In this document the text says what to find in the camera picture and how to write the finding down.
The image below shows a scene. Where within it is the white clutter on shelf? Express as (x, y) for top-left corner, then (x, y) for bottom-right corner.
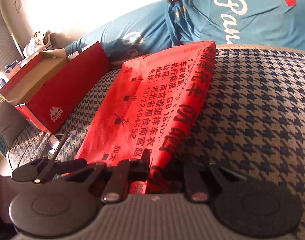
(23, 30), (53, 57)

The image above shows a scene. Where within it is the red nonwoven shopping bag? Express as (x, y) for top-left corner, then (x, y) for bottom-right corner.
(76, 41), (216, 193)

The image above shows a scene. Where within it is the shiny smartphone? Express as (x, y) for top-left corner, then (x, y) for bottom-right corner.
(39, 134), (67, 160)

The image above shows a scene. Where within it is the houndstooth blue white bedsheet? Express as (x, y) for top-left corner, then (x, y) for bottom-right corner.
(6, 44), (305, 240)

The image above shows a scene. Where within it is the red Kappa shoe box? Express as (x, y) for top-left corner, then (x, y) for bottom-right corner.
(0, 42), (111, 134)

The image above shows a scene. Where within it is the blue printed pillow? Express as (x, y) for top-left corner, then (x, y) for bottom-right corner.
(65, 0), (305, 62)

